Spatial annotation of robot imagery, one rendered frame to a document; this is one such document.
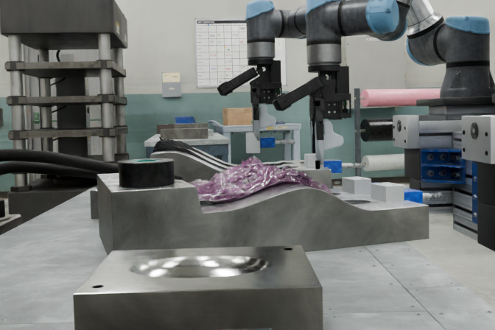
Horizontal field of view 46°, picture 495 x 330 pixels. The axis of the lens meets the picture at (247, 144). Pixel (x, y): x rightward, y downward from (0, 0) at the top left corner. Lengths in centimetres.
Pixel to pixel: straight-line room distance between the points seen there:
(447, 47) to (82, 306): 143
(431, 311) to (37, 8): 485
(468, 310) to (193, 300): 31
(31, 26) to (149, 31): 279
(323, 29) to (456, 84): 57
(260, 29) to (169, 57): 623
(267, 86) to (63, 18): 382
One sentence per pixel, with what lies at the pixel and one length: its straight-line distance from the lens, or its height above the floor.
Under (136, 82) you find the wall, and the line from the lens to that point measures 776.
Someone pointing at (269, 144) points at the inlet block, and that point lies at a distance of 156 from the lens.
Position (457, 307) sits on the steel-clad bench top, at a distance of 68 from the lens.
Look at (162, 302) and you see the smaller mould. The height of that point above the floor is 86.
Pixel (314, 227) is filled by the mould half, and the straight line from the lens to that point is 90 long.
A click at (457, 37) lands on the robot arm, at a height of 120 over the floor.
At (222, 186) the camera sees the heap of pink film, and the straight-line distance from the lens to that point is 93.
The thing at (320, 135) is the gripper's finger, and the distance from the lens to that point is 125.
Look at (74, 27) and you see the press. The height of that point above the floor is 176.
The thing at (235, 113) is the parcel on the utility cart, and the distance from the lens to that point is 716.
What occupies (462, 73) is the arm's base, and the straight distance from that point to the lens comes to 172.
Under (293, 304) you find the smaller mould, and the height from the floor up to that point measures 86.
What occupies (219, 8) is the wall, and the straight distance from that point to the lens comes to 786.
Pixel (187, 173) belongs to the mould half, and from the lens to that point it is 123.
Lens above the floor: 101
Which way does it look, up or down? 3 degrees down
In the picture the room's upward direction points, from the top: 1 degrees counter-clockwise
